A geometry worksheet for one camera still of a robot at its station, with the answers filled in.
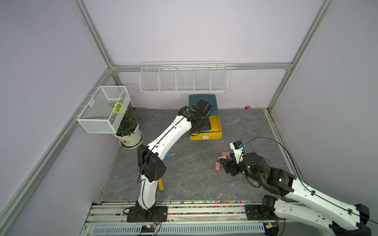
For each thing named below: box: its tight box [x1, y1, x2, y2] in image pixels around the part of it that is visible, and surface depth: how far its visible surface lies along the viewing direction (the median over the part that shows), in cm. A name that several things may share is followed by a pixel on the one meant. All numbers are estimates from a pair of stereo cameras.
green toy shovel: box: [158, 177, 165, 193], surface depth 82 cm
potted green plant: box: [112, 109, 144, 149], surface depth 90 cm
